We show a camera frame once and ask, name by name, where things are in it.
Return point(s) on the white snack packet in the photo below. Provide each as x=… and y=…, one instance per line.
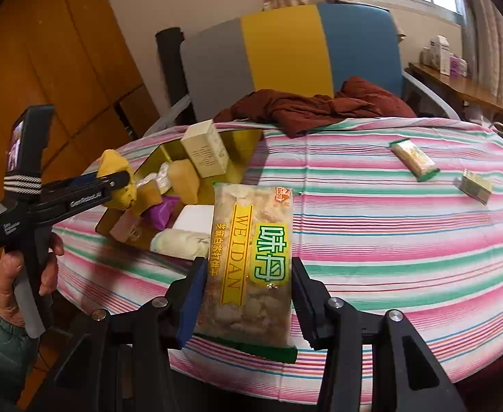
x=193, y=219

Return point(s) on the white blue carton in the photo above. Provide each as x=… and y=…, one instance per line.
x=440, y=53

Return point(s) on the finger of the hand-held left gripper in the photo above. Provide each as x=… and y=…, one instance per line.
x=114, y=179

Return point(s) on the dark red cloth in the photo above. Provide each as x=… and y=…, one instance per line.
x=311, y=107

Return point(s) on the person's left hand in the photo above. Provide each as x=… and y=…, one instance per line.
x=6, y=283

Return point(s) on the tan sponge cake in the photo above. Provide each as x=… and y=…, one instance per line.
x=185, y=180

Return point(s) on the wooden wardrobe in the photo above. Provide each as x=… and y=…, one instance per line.
x=54, y=51

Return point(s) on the small pink box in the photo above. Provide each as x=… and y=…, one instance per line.
x=458, y=66

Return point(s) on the cream cardboard box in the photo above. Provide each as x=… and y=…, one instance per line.
x=204, y=148

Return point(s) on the striped tablecloth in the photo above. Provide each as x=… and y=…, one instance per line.
x=384, y=244

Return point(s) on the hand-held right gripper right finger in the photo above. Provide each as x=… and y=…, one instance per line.
x=303, y=309

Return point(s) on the grey yellow blue chair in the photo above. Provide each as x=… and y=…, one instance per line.
x=286, y=47

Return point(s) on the wooden side table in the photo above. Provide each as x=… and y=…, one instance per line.
x=453, y=86

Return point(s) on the green-wrapped cracker packet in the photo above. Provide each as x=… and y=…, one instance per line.
x=414, y=158

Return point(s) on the gold tin tray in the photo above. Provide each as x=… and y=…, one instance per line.
x=238, y=150

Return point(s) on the small green gold packet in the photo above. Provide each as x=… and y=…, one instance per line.
x=475, y=186

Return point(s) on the purple snack packet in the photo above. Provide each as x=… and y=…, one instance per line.
x=163, y=213

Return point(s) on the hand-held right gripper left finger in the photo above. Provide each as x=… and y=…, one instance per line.
x=191, y=300

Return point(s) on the plastic-wrapped white bun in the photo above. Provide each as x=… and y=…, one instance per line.
x=163, y=178

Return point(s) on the clear dumpling packet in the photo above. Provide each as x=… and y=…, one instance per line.
x=251, y=266

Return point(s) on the yellow snack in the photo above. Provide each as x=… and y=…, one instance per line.
x=114, y=163

